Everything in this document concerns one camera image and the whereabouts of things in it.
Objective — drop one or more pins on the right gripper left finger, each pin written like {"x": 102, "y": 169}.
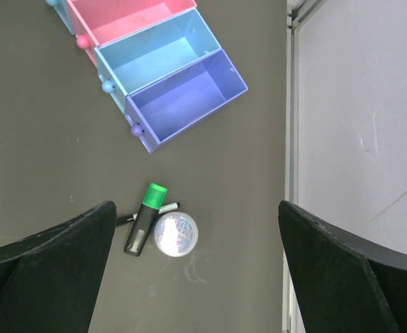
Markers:
{"x": 49, "y": 281}

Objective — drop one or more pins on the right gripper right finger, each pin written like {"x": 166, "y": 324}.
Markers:
{"x": 343, "y": 282}

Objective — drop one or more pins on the purple drawer box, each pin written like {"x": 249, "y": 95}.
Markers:
{"x": 170, "y": 106}

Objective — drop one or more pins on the teal blue drawer box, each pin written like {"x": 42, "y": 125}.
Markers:
{"x": 142, "y": 58}

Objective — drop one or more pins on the pink drawer box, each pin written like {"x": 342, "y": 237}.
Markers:
{"x": 100, "y": 22}

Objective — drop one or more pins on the light blue drawer box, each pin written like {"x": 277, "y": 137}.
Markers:
{"x": 62, "y": 9}

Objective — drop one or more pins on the black white pen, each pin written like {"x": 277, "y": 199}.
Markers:
{"x": 123, "y": 220}

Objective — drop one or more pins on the clear round clip container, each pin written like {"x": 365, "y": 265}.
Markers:
{"x": 176, "y": 234}

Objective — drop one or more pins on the green highlighter marker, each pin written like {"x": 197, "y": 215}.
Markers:
{"x": 146, "y": 216}

